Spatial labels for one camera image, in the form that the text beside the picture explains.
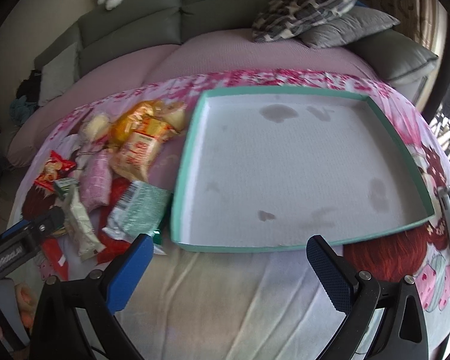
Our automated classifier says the pink snack packet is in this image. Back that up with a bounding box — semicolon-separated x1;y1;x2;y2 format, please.
79;150;113;212

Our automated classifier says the cream long snack packet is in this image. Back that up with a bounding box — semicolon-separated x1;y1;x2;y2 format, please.
62;185;105;261

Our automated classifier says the cream orange biscuit bag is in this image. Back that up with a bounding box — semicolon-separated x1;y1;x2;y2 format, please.
109;117;176;182

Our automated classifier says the small green white packet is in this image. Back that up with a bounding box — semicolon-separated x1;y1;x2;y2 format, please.
53;177;79;201

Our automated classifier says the round jelly cup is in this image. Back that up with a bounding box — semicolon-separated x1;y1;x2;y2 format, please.
158;102;187;132

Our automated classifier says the black white patterned pillow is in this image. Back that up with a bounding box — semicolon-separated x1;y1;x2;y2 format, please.
252;0;358;43

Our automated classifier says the pink sofa seat cover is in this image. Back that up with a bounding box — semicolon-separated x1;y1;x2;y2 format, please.
6;29;377;167

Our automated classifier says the small red snack packet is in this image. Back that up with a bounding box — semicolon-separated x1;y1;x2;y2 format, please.
34;150;77;193

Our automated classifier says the light grey cushion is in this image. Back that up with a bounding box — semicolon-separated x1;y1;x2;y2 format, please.
38;42;79;107

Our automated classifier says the dark clothes pile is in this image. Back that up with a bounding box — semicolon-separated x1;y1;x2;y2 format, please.
9;69;41;126

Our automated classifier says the plain grey pillow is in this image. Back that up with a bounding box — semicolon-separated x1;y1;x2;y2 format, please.
297;7;401;49

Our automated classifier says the clear white bun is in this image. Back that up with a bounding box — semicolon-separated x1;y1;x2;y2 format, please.
79;113;110;142

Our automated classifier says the red patterned snack packet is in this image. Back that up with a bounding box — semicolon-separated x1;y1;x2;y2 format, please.
40;177;137;280

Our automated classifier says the green white snack packet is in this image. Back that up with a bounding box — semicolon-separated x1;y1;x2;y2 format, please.
103;180;173;255

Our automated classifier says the grey sofa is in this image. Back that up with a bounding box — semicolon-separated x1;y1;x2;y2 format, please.
34;0;438;87

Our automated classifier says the teal shallow cardboard tray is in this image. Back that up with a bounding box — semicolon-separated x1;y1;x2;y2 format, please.
170;86;435;253

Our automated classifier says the orange yellow snack bag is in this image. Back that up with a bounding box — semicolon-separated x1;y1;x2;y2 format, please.
109;99;165;147

